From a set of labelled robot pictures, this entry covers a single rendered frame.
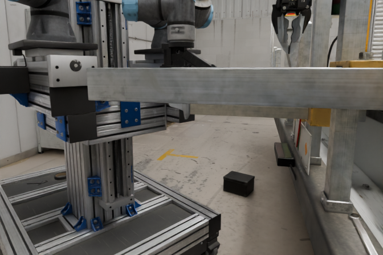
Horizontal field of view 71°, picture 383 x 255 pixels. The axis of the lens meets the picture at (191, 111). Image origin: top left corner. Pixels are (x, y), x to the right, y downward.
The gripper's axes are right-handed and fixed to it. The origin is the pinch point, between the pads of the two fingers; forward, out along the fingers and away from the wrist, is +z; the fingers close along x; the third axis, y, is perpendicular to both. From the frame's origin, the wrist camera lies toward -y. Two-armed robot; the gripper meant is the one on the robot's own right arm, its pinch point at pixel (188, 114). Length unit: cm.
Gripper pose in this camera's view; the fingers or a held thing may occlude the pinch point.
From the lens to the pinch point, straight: 76.9
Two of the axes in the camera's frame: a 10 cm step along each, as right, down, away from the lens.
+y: -9.7, -0.4, 2.3
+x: -2.4, 1.6, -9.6
